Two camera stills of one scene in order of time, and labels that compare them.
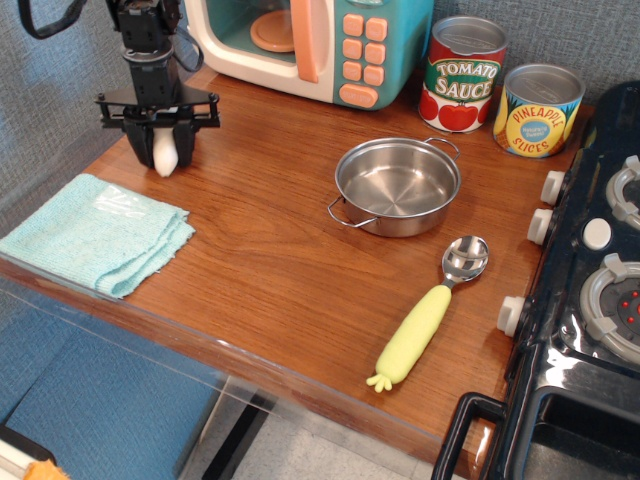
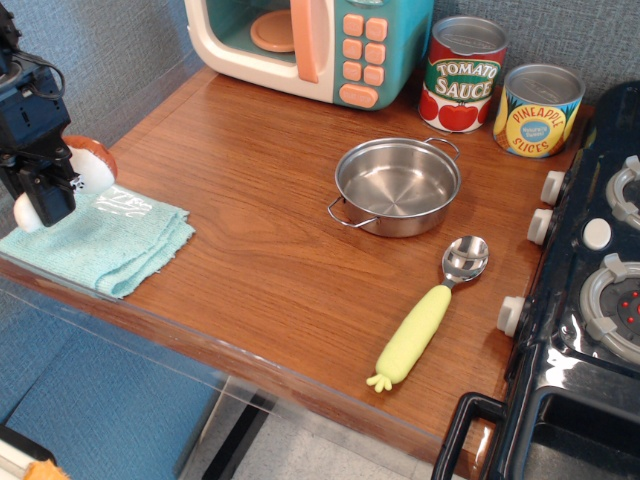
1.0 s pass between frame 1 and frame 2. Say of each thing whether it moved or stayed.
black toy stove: stayed
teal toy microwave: stayed
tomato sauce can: stayed
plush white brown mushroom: moved
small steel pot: stayed
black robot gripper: moved
